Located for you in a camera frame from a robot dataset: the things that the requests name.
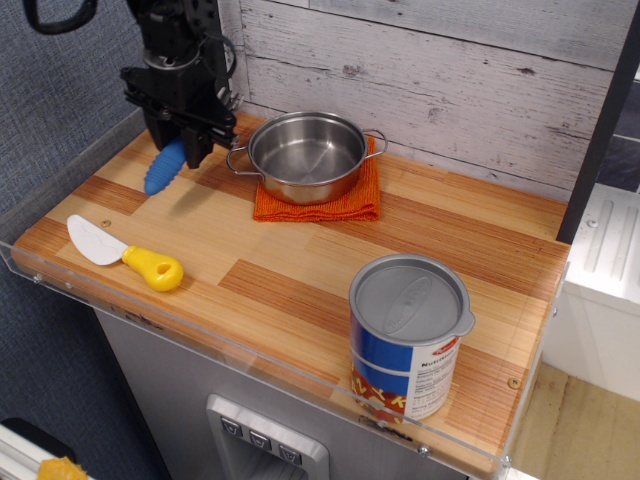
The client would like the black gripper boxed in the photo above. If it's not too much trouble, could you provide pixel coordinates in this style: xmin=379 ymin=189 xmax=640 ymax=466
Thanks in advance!
xmin=120 ymin=60 xmax=216 ymax=169

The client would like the yellow handled white toy knife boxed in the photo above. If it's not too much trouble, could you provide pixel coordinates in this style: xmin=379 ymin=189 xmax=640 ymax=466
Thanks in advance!
xmin=66 ymin=214 xmax=184 ymax=292

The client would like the dark vertical post left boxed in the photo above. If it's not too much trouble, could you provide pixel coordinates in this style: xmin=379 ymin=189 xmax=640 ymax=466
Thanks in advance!
xmin=201 ymin=1 xmax=236 ymax=111

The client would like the toy fridge dispenser panel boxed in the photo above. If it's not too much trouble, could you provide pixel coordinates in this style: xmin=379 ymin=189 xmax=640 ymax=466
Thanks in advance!
xmin=206 ymin=394 xmax=331 ymax=479

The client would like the dark vertical post right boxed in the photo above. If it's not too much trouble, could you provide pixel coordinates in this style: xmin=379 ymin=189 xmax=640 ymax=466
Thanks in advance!
xmin=556 ymin=1 xmax=639 ymax=244

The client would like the stainless steel pot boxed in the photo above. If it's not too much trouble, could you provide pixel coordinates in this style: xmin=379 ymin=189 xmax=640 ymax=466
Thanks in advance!
xmin=226 ymin=111 xmax=389 ymax=206

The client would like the blue labelled soup can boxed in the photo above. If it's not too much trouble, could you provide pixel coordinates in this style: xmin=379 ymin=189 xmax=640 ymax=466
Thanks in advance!
xmin=349 ymin=253 xmax=476 ymax=423

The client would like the orange folded cloth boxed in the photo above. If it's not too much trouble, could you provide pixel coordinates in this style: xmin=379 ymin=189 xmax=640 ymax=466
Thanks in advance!
xmin=253 ymin=158 xmax=381 ymax=222

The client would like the clear acrylic guard rail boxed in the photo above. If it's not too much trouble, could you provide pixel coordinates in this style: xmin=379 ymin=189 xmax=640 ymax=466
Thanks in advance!
xmin=1 ymin=120 xmax=569 ymax=479

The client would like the white toy sink unit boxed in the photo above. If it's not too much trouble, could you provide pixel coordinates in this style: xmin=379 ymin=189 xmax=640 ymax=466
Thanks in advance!
xmin=542 ymin=184 xmax=639 ymax=400

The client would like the blue handled metal fork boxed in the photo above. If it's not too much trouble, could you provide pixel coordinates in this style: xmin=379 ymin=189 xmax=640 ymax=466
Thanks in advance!
xmin=143 ymin=84 xmax=244 ymax=196

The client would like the dark vertical post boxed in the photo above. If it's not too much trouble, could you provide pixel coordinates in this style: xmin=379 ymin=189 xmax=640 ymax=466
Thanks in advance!
xmin=201 ymin=1 xmax=236 ymax=111
xmin=556 ymin=1 xmax=639 ymax=244

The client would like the yellow and black object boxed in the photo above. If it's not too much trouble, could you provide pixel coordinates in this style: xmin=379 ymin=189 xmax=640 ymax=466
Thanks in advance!
xmin=1 ymin=418 xmax=91 ymax=480

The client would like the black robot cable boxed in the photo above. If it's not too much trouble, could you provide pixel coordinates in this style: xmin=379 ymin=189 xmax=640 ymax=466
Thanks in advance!
xmin=22 ymin=0 xmax=99 ymax=36

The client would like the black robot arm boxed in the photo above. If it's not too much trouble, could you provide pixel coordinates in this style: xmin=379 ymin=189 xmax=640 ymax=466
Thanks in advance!
xmin=120 ymin=1 xmax=241 ymax=169

